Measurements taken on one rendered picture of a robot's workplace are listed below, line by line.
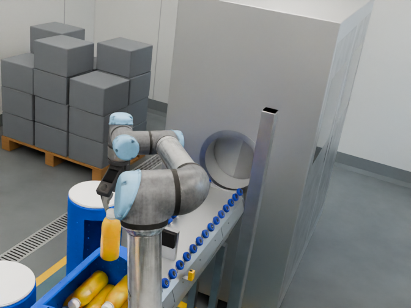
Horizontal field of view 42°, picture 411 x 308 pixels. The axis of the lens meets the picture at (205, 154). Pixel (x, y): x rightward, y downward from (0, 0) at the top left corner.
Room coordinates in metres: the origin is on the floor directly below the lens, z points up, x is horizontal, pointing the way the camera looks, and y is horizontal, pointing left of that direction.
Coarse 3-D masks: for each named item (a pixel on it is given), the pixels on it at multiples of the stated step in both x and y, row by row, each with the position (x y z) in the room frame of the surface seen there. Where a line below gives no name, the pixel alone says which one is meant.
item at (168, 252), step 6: (168, 228) 2.09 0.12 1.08; (162, 234) 2.06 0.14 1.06; (168, 234) 2.05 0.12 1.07; (174, 234) 2.05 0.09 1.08; (162, 240) 2.06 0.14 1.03; (168, 240) 2.05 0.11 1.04; (174, 240) 2.05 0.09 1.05; (162, 246) 2.08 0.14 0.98; (168, 246) 2.05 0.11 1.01; (174, 246) 2.06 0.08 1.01; (162, 252) 2.08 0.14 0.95; (168, 252) 2.07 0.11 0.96; (174, 252) 2.06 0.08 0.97; (168, 258) 2.07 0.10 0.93; (174, 258) 2.06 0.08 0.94
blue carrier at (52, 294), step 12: (96, 252) 1.65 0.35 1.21; (120, 252) 1.64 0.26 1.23; (84, 264) 1.57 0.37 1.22; (96, 264) 1.71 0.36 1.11; (108, 264) 1.69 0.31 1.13; (120, 264) 1.68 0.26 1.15; (72, 276) 1.48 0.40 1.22; (84, 276) 1.68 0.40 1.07; (108, 276) 1.69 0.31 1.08; (120, 276) 1.67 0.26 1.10; (60, 288) 1.41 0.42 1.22; (72, 288) 1.61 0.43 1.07; (48, 300) 1.35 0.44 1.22; (60, 300) 1.53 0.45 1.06
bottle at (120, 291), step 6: (126, 276) 1.64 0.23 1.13; (120, 282) 1.60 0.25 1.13; (126, 282) 1.60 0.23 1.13; (114, 288) 1.56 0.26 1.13; (120, 288) 1.56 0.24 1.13; (126, 288) 1.58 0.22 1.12; (108, 294) 1.53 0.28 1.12; (114, 294) 1.53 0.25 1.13; (120, 294) 1.54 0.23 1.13; (126, 294) 1.56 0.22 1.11; (108, 300) 1.51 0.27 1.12; (114, 300) 1.51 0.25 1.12; (120, 300) 1.52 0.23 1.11; (126, 300) 1.56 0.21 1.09; (114, 306) 1.50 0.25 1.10; (120, 306) 1.52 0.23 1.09
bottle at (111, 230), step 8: (104, 224) 1.56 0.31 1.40; (112, 224) 1.56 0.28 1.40; (104, 232) 1.55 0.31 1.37; (112, 232) 1.55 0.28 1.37; (120, 232) 1.59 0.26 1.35; (104, 240) 1.55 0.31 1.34; (112, 240) 1.55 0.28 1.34; (104, 248) 1.55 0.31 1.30; (112, 248) 1.55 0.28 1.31; (104, 256) 1.55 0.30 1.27; (112, 256) 1.55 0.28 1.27
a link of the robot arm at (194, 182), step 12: (156, 132) 1.54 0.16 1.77; (168, 132) 1.55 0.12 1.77; (180, 132) 1.56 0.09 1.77; (156, 144) 1.50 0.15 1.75; (168, 144) 1.43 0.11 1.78; (180, 144) 1.46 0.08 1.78; (168, 156) 1.36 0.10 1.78; (180, 156) 1.33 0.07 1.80; (168, 168) 1.32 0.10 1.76; (180, 168) 1.19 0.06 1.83; (192, 168) 1.21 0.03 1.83; (180, 180) 1.14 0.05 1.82; (192, 180) 1.15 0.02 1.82; (204, 180) 1.18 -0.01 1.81; (192, 192) 1.13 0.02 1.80; (204, 192) 1.16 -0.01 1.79; (180, 204) 1.20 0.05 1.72; (192, 204) 1.12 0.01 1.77
